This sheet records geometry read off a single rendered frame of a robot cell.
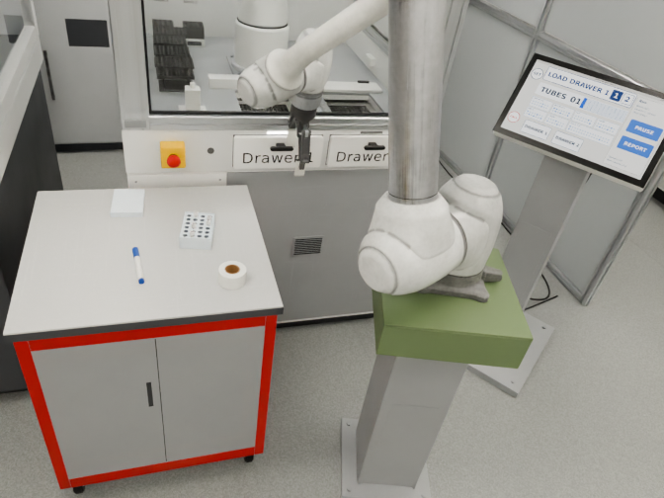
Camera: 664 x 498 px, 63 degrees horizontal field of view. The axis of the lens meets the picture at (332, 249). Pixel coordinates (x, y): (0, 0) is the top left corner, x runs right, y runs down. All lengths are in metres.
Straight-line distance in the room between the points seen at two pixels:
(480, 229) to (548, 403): 1.34
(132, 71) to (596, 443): 2.08
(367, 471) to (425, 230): 1.04
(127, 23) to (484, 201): 1.01
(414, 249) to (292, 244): 1.00
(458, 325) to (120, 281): 0.83
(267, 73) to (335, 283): 1.10
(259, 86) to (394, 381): 0.85
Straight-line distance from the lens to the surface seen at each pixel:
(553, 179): 2.14
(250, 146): 1.75
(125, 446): 1.74
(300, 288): 2.18
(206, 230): 1.54
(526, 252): 2.29
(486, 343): 1.30
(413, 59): 1.01
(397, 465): 1.88
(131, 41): 1.63
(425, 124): 1.04
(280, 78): 1.34
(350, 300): 2.31
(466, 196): 1.22
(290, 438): 2.04
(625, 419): 2.59
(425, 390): 1.58
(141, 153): 1.76
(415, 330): 1.24
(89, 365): 1.46
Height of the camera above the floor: 1.70
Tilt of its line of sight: 37 degrees down
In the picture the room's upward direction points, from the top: 10 degrees clockwise
